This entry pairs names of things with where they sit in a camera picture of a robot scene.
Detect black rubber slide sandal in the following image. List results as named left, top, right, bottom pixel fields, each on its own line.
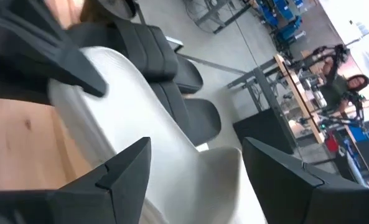
left=67, top=21, right=204, bottom=95
left=149, top=80, right=222, bottom=147

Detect person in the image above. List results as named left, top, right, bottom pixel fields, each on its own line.
left=319, top=73, right=369, bottom=118

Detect black box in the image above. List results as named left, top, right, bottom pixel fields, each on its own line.
left=233, top=108, right=297, bottom=156

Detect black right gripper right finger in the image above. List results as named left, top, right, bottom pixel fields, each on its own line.
left=242, top=136, right=369, bottom=224

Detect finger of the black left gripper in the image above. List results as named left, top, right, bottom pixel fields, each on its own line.
left=0, top=0, right=108, bottom=98
left=0, top=53, right=52, bottom=106

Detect wooden background table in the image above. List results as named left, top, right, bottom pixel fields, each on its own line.
left=227, top=54, right=327, bottom=144

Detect grey rubber slide sandal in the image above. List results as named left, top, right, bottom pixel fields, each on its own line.
left=47, top=45, right=268, bottom=224

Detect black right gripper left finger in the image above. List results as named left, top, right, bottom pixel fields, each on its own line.
left=0, top=136, right=152, bottom=224

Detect blue plastic crates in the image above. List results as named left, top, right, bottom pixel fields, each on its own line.
left=255, top=0, right=304, bottom=43

